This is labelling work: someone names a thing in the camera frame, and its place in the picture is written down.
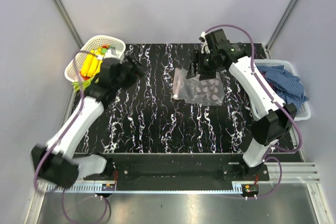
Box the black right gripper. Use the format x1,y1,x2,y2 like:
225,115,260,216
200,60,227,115
185,49,218,81

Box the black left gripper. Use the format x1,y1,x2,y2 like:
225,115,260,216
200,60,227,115
113,54,149,91

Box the yellow fake bell pepper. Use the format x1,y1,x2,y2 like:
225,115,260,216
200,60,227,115
80,48,103,77

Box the clear zip top bag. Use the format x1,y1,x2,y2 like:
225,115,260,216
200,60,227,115
172,68,224,106

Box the green fake celery stalks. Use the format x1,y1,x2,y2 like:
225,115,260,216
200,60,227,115
72,76,99,92

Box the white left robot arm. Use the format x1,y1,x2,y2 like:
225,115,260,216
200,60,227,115
31,56,145,189

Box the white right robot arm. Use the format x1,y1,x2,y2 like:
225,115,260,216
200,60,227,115
186,25,297,180

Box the white perforated basket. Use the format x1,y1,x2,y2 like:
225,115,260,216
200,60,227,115
64,35,126,82

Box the blue checkered cloth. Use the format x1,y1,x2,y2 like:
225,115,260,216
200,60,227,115
257,65,308,110

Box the white-blue laundry basket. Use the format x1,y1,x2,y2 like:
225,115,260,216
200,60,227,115
254,59,311,121

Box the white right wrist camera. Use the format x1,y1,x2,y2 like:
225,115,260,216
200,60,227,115
199,31,210,54

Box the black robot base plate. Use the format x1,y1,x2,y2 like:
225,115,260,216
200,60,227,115
85,153,269,182

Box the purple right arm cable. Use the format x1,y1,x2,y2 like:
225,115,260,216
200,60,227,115
203,24,304,200

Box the aluminium frame rail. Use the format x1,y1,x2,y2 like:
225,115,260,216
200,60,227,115
37,161,320,194

